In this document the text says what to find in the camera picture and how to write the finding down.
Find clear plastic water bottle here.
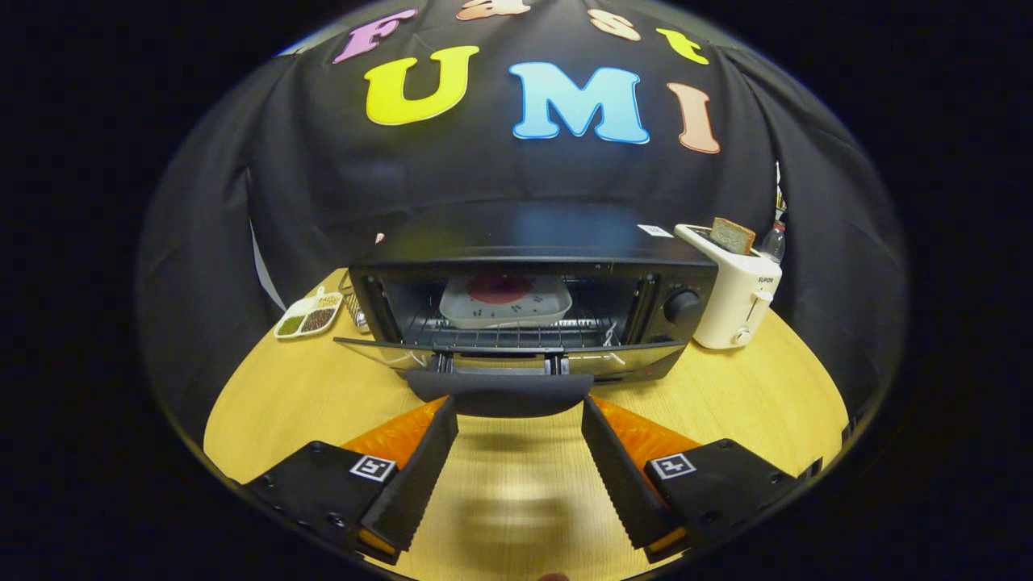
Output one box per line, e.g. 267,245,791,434
759,219,788,265

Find black toaster oven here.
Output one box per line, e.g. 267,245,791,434
333,202,719,418

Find pink ham slice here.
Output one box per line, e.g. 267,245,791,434
466,273,535,305

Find white pop-up toaster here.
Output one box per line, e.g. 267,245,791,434
674,224,784,350

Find metal wire basket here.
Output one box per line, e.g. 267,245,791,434
337,270,370,333

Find white square plate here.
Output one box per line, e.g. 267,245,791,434
438,273,574,330

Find brown bread slice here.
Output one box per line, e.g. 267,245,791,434
709,216,757,256

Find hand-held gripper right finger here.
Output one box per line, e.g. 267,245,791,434
581,395,808,564

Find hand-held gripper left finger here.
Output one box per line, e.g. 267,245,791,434
242,395,459,566

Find white divided spice dish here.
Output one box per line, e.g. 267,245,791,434
273,286,344,340

